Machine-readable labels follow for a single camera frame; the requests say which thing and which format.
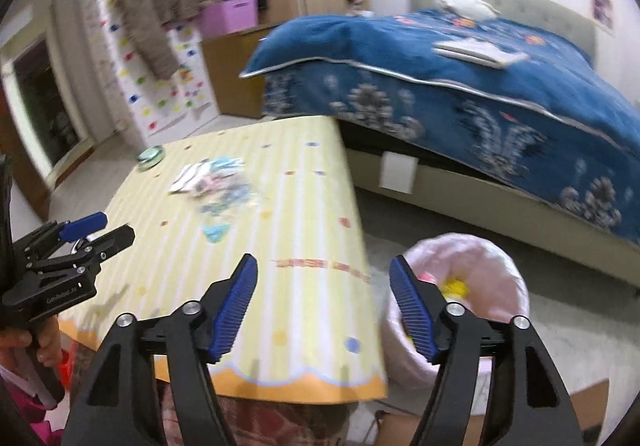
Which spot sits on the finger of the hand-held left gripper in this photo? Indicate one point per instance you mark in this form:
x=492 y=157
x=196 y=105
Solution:
x=112 y=241
x=82 y=225

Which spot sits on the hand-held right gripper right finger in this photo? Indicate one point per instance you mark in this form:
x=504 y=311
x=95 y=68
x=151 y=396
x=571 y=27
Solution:
x=412 y=311

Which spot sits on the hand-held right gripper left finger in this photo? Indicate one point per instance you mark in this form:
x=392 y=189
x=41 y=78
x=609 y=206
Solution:
x=235 y=311

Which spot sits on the yellow foam fruit net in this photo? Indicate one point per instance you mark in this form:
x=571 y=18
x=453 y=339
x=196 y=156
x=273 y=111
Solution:
x=457 y=288

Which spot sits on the bin with pink liner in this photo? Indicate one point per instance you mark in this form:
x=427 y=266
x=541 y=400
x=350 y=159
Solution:
x=480 y=251

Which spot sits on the person's left forearm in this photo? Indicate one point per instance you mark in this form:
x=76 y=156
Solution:
x=25 y=411

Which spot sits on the person's left hand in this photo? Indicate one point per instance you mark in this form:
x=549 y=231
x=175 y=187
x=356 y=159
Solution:
x=50 y=346

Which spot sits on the small blue paper piece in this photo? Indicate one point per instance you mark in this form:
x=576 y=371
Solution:
x=216 y=232

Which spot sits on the round green glass dish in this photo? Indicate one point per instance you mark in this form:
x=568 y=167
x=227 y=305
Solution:
x=151 y=158

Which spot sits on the pile of pastel wrappers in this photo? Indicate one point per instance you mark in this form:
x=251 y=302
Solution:
x=215 y=183

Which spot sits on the red patterned rug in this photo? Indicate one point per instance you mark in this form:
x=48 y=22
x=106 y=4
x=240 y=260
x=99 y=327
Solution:
x=285 y=426

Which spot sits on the white paper sheet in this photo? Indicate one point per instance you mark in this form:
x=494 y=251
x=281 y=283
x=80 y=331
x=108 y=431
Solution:
x=397 y=172

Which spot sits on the white cabinet with coloured dots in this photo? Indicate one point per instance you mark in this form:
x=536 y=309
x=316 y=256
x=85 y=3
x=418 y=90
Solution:
x=165 y=101

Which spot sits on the wooden drawer cabinet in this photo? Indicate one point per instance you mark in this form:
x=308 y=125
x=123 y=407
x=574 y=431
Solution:
x=235 y=76

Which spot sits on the blue floral blanket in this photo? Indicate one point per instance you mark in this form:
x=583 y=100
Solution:
x=450 y=91

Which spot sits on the pink storage box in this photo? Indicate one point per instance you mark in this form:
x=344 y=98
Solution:
x=230 y=16

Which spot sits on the folded white cloth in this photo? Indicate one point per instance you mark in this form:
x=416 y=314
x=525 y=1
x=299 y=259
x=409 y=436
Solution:
x=480 y=53

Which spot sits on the white pillow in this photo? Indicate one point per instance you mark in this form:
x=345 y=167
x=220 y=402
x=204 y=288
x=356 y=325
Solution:
x=470 y=7

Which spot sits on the white door frame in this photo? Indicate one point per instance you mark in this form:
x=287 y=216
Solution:
x=20 y=106

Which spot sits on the small wall picture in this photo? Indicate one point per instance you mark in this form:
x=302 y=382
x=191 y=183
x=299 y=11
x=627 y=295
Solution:
x=602 y=8

